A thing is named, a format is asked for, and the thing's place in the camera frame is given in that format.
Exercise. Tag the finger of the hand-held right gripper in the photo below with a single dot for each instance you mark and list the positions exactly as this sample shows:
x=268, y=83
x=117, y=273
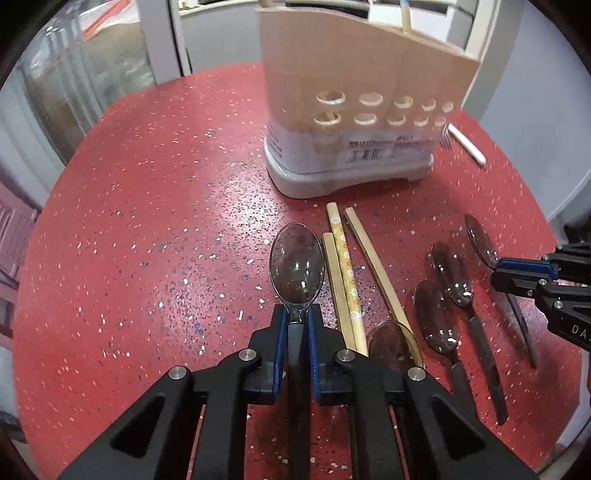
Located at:
x=521, y=264
x=517, y=282

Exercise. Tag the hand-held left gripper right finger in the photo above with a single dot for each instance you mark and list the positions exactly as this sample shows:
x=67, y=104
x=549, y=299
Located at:
x=315, y=344

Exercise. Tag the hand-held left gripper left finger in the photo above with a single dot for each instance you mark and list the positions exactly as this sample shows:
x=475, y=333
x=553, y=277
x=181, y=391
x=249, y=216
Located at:
x=277, y=344

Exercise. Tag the short plain wooden chopstick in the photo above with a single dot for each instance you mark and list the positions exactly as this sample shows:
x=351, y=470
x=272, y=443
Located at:
x=333, y=277

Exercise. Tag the flower-patterned wooden chopstick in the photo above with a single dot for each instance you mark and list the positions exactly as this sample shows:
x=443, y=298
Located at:
x=344, y=263

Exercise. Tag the long plain wooden chopstick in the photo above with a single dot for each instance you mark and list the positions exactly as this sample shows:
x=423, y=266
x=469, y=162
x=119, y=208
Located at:
x=374, y=267

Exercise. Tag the beige perforated utensil holder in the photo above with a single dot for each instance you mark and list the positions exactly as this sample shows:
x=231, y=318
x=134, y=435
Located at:
x=351, y=69

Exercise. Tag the blue-striped wooden chopstick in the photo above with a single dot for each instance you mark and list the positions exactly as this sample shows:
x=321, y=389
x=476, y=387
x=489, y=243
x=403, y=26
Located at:
x=406, y=21

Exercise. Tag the pink chair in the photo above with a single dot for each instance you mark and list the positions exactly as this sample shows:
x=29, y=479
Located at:
x=14, y=226

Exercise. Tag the glass cabinet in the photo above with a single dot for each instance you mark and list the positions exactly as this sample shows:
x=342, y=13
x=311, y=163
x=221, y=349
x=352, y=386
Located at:
x=69, y=83

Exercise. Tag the white door frame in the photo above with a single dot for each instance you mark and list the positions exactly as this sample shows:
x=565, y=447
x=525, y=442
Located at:
x=475, y=37
x=181, y=37

